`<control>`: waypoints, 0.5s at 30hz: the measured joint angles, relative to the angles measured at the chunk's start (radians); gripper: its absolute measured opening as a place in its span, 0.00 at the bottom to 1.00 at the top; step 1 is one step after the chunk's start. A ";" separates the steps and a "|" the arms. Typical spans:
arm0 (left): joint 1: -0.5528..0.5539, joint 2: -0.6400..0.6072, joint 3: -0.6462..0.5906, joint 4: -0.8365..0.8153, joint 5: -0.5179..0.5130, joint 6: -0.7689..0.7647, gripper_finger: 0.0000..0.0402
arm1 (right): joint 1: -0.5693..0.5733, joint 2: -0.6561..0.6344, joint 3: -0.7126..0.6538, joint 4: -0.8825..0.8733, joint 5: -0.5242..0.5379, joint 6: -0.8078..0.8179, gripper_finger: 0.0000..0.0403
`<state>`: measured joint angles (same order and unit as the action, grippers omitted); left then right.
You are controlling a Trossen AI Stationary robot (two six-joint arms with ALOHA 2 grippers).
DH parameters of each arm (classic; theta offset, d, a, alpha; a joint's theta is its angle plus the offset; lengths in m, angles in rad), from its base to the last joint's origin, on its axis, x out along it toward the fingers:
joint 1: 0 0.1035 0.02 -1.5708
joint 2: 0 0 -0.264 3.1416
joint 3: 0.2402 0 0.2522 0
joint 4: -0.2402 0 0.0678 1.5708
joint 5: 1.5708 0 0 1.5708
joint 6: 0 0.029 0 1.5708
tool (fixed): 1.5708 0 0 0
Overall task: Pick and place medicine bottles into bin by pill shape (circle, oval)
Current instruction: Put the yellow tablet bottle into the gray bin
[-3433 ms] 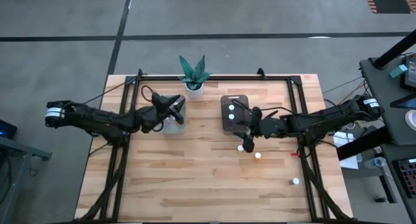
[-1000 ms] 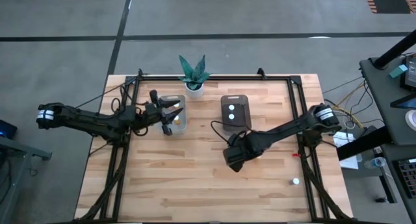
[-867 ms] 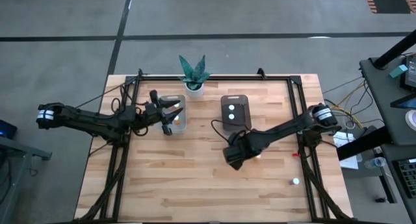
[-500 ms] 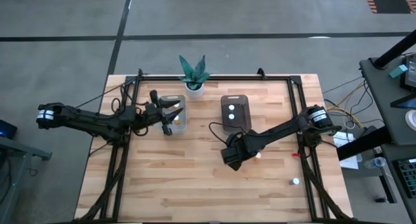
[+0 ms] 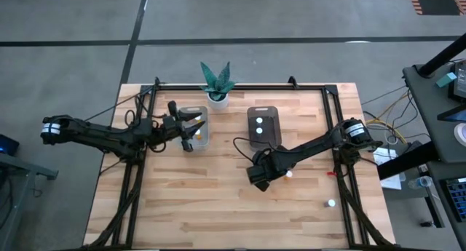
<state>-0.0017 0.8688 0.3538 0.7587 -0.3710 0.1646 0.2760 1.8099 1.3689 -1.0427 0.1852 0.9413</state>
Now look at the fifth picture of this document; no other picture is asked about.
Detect black mat hazard stripes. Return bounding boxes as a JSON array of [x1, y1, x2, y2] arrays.
[[406, 0, 466, 16]]

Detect black aluminium rig frame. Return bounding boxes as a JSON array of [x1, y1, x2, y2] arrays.
[[82, 75, 400, 251]]

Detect black keyboard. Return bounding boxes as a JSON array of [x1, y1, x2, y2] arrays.
[[446, 178, 466, 223]]

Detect clear water bottle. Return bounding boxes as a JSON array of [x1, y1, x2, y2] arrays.
[[407, 176, 433, 189]]

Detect white plastic bin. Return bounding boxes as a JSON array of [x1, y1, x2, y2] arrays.
[[178, 105, 210, 152]]

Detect grey metal table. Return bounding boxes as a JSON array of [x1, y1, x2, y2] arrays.
[[0, 152, 59, 251]]

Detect black device blue light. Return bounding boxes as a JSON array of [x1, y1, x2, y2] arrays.
[[0, 133, 20, 156]]

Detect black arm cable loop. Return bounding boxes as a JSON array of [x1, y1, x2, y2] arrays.
[[232, 135, 273, 163]]

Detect teal box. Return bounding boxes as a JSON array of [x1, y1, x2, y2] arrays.
[[435, 71, 458, 88]]

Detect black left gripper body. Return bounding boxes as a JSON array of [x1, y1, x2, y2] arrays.
[[159, 100, 195, 153]]

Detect snake plant in white pot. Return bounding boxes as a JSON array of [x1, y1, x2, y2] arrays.
[[199, 60, 237, 111]]

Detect black operator desk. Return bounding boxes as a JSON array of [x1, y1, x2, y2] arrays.
[[376, 32, 466, 251]]

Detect white tape roll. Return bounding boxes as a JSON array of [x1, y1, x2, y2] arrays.
[[454, 122, 466, 147]]

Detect white paper sheets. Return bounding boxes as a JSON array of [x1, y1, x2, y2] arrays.
[[371, 147, 407, 191]]

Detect yellow cable bundle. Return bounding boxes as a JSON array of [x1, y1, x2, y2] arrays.
[[366, 118, 408, 146]]

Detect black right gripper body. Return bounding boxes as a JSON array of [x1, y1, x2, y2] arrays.
[[246, 156, 292, 185]]

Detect grey plastic bin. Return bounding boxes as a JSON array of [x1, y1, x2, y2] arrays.
[[246, 105, 283, 151]]

